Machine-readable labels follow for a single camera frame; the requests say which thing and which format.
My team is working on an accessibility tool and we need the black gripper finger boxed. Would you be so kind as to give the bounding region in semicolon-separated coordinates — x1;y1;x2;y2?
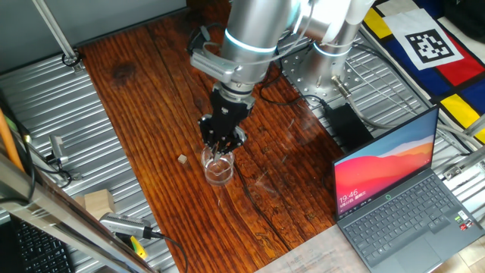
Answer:
215;127;249;161
198;114;221;155

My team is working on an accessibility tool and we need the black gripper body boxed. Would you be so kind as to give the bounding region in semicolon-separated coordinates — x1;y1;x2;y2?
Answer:
211;85;256;144

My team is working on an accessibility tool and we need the clear glass rod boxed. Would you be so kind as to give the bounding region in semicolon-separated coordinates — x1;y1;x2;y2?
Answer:
213;150;225;176

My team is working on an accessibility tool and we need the clear glass beaker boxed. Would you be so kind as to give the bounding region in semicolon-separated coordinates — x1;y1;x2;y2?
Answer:
200;146;235;187

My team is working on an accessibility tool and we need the brown wood grain board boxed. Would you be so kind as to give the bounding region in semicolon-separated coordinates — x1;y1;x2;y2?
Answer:
79;0;346;273

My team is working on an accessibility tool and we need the black power adapter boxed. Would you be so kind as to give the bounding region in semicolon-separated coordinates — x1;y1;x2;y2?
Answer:
324;102;374;152

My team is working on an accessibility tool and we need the large wooden block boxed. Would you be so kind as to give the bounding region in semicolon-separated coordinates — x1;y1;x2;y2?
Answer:
83;189;116;221

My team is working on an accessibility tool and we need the yellow box green button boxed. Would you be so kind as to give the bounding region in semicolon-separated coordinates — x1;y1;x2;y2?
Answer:
128;234;148;261

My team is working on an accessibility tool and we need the printed paper sheet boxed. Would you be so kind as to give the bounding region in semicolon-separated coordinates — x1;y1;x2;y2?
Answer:
255;223;371;273

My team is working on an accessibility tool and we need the slanted aluminium pole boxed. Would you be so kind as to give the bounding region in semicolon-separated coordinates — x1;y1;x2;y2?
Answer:
32;0;86;73

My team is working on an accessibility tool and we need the grey open laptop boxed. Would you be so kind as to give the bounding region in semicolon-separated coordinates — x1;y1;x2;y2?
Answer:
331;105;485;273

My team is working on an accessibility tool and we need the colour block checkered cloth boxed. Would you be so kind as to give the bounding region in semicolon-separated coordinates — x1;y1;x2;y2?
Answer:
359;0;485;145

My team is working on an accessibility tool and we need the black keyboard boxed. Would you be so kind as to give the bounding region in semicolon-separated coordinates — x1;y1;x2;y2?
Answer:
11;218;75;273

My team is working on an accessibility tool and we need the white fiducial marker sheet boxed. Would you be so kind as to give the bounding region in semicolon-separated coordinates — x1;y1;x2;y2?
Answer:
382;8;465;71

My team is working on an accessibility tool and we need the black bag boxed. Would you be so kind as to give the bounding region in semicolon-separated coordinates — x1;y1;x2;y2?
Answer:
443;0;485;42

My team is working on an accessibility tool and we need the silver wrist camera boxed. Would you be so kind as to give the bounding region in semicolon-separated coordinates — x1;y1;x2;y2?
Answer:
188;24;239;84

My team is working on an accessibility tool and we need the black power cable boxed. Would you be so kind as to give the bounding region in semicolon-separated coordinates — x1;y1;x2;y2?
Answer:
259;64;330;111

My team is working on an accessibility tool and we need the perforated robot base plate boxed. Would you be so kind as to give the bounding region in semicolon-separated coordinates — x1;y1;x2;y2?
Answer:
280;45;365;105

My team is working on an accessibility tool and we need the black camera cable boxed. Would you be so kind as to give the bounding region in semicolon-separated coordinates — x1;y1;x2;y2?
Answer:
149;231;189;273

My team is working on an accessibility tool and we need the thick grey robot cable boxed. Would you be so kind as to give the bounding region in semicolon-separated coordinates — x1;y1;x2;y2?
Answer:
330;74;485;151

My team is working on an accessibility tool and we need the small grey camera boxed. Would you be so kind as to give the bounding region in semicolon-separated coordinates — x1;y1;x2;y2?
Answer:
45;134;71;168

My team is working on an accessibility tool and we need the orange cable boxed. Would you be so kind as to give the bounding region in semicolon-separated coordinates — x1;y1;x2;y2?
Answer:
0;108;24;171

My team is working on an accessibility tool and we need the aluminium profile bracket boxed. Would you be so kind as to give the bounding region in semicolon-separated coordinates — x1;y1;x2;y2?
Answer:
441;146;485;181

